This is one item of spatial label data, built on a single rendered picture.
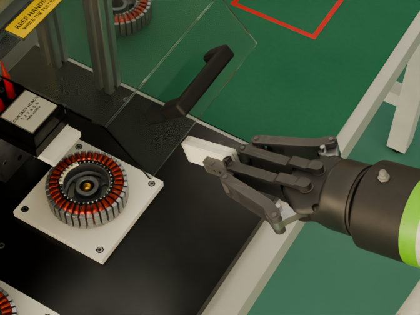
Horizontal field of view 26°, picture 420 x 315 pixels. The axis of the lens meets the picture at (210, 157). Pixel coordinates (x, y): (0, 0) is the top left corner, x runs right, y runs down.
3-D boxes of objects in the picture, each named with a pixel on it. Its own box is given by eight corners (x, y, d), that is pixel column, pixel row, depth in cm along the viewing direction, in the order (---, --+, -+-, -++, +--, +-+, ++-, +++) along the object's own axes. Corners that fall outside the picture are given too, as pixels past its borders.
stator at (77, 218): (144, 185, 128) (143, 169, 125) (98, 244, 122) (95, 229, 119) (80, 152, 131) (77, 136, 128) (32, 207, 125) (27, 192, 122)
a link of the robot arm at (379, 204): (435, 146, 86) (390, 215, 82) (450, 226, 94) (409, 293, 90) (379, 132, 90) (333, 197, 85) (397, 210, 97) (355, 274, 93)
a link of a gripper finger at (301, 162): (317, 172, 93) (325, 162, 94) (233, 145, 100) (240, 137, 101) (325, 197, 96) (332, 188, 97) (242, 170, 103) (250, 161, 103)
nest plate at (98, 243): (164, 185, 129) (163, 180, 128) (102, 265, 121) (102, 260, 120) (77, 142, 134) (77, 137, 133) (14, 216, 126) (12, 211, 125)
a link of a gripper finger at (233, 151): (232, 153, 100) (235, 148, 100) (184, 139, 104) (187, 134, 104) (239, 172, 102) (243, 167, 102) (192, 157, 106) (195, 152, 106)
